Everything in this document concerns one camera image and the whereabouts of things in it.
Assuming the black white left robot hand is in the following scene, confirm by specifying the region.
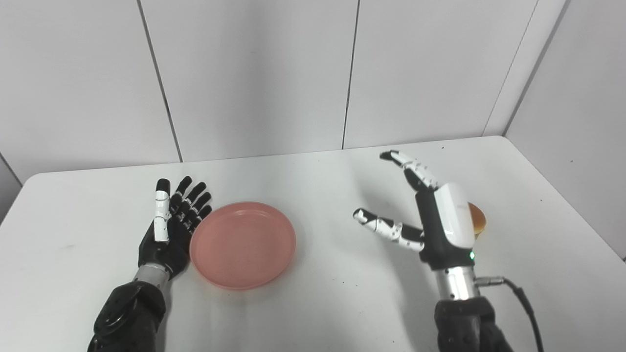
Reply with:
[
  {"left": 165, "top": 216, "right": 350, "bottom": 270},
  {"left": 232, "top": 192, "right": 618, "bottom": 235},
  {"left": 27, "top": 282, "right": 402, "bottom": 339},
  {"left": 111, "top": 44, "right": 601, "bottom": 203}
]
[{"left": 138, "top": 176, "right": 213, "bottom": 280}]

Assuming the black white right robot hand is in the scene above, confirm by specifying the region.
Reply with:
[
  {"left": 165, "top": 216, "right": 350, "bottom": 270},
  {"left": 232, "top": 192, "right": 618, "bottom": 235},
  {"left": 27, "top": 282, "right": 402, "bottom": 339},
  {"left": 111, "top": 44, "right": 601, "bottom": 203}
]
[{"left": 353, "top": 150, "right": 477, "bottom": 270}]

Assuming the toy hamburger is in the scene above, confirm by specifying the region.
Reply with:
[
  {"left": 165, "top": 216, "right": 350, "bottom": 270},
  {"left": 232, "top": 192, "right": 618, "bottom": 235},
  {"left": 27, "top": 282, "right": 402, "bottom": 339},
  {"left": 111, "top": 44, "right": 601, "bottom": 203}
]
[{"left": 468, "top": 202, "right": 487, "bottom": 240}]

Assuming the pink round plate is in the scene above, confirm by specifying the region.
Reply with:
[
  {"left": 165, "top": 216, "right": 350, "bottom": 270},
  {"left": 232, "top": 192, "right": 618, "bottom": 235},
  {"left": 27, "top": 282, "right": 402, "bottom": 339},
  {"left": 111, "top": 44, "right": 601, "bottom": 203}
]
[{"left": 189, "top": 201, "right": 297, "bottom": 290}]

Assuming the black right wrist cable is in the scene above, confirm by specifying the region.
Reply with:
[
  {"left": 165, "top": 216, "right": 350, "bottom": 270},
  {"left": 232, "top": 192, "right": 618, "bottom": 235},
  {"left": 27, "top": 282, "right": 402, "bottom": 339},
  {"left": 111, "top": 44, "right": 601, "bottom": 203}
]
[{"left": 474, "top": 276, "right": 544, "bottom": 352}]

